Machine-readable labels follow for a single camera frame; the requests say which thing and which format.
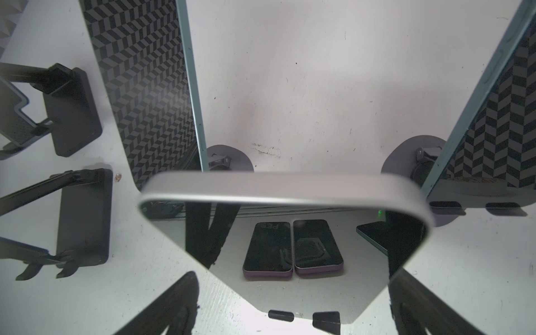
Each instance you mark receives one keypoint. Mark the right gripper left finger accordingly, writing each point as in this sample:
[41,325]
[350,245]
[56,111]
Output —
[173,312]

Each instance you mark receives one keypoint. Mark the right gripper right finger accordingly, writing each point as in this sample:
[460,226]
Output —
[417,310]

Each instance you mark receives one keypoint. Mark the black phone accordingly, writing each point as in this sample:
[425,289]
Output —
[139,51]
[488,161]
[294,242]

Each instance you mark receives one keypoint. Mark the black stand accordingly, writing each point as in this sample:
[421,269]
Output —
[83,235]
[72,118]

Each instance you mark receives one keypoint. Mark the grey stand under middle phone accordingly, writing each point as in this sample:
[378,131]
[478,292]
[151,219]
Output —
[327,321]

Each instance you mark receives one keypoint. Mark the grey stand under back phone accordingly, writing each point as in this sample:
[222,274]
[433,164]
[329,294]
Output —
[415,159]

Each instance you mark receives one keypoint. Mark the grey stand under back-left phone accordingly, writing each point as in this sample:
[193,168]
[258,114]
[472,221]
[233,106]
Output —
[226,158]

